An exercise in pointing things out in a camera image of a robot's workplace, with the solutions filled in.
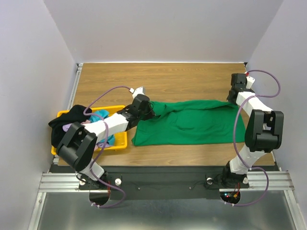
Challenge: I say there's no green t shirt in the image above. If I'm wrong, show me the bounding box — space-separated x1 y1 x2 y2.
131 100 245 147

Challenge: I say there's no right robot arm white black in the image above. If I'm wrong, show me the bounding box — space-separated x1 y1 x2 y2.
221 72 284 187

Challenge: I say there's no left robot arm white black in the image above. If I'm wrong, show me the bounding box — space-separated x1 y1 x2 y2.
56 94 154 189

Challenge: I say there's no teal t shirt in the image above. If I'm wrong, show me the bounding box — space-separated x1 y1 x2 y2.
89 109 115 148

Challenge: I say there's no yellow plastic tray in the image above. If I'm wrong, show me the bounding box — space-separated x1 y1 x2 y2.
51 104 128 156

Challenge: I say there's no black t shirt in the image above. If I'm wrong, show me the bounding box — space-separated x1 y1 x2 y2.
48 105 90 148

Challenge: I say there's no lilac t shirt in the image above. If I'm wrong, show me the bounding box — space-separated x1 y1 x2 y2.
62 123 72 132

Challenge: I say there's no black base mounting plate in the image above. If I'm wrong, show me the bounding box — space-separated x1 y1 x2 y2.
77 166 249 200

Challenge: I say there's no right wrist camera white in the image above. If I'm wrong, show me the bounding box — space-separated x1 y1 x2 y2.
246 73 255 90

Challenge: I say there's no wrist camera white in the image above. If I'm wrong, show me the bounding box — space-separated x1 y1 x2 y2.
246 73 255 90
129 86 145 99

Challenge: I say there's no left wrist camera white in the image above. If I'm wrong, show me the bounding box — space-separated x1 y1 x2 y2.
129 86 145 99

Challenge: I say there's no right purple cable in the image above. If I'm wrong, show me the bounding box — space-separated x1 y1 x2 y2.
224 69 282 208

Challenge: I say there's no purple cable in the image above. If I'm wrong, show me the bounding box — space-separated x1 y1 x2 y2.
83 86 135 209
224 69 282 208

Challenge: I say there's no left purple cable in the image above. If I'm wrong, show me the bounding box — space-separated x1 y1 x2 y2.
83 86 135 209

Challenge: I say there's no left side aluminium rail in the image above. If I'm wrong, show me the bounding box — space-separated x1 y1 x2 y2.
67 63 83 110

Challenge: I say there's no aluminium frame rail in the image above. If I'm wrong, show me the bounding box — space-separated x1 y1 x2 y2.
39 166 295 193

